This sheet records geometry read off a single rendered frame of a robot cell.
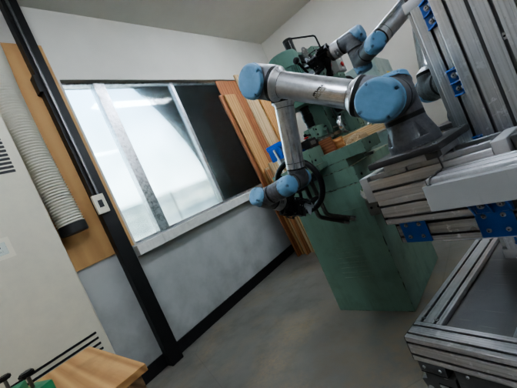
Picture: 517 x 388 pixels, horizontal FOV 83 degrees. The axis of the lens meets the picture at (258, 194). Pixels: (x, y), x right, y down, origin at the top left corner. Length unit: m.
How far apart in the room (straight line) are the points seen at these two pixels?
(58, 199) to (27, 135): 0.41
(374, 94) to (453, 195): 0.32
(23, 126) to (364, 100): 1.87
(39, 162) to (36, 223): 0.40
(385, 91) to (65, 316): 1.73
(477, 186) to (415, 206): 0.26
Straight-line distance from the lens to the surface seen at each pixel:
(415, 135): 0.98
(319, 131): 1.74
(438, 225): 1.10
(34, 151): 2.13
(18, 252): 1.86
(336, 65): 1.97
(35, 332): 1.85
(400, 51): 3.93
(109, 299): 2.25
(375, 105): 0.85
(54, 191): 2.06
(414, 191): 1.02
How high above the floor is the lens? 0.92
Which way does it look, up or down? 2 degrees down
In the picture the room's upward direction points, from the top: 24 degrees counter-clockwise
